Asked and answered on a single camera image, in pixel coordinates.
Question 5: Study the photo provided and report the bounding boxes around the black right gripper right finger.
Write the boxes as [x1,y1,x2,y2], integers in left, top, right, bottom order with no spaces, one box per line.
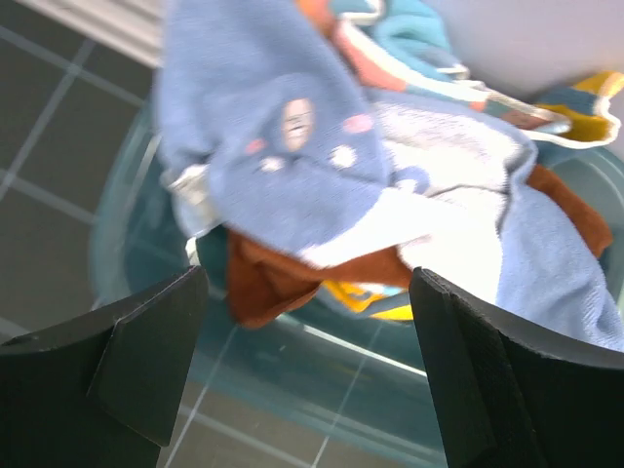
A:
[409,268,623,468]

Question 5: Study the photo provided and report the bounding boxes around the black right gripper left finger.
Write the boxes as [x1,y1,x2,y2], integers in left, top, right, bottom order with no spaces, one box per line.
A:
[1,266,209,468]

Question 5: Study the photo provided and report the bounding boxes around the light blue bear towel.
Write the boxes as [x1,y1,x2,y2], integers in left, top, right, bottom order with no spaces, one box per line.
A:
[155,1,623,351]

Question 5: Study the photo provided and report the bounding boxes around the blue plastic basin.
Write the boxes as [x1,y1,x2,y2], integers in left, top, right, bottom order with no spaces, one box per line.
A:
[89,87,624,468]

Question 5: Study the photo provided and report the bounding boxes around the brown towel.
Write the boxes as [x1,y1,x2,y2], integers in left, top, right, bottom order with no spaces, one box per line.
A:
[226,165,613,328]

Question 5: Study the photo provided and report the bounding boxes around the multicolour striped towel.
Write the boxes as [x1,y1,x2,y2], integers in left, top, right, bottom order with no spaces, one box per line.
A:
[296,1,623,149]

